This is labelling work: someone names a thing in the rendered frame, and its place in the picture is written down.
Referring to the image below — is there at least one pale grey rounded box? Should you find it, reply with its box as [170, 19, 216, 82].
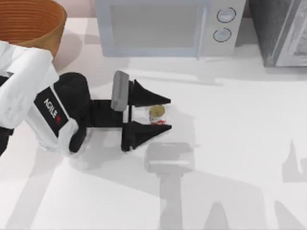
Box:
[110, 70, 131, 112]

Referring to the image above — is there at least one microwave oven door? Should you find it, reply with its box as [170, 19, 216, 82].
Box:
[94, 0, 207, 58]

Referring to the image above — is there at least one red and white can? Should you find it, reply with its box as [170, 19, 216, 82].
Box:
[147, 105, 167, 127]

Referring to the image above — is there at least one round microwave knob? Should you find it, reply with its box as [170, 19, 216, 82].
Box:
[216, 7, 237, 23]
[213, 27, 232, 44]

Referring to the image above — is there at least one pale microwave oven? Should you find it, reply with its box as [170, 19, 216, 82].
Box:
[93, 0, 247, 58]

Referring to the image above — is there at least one brown woven basket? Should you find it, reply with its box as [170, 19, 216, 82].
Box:
[0, 0, 68, 60]

